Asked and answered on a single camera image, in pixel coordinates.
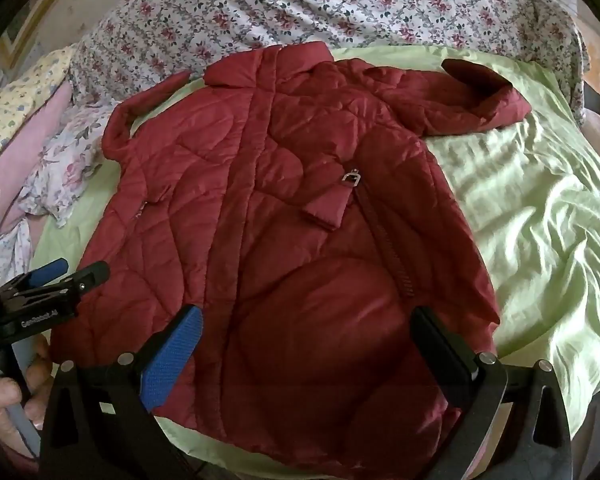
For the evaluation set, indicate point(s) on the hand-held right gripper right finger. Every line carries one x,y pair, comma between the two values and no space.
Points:
445,355

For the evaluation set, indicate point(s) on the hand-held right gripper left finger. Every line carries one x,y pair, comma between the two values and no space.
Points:
176,360

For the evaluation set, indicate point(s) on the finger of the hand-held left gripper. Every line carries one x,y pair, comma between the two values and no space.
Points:
47,272
92,276

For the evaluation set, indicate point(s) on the red quilted jacket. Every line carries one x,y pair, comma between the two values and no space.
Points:
280,220

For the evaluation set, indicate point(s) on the crumpled floral cloth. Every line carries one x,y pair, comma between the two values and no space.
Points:
67,170

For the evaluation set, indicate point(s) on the pink pillow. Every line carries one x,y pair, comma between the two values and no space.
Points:
27,145

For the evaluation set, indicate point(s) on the light green bed sheet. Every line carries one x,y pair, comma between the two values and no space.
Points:
530,220

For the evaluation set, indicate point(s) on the yellow floral pillow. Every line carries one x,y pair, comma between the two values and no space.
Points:
17,97

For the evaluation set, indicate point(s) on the rose print floral blanket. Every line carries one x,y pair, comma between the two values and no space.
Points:
290,5

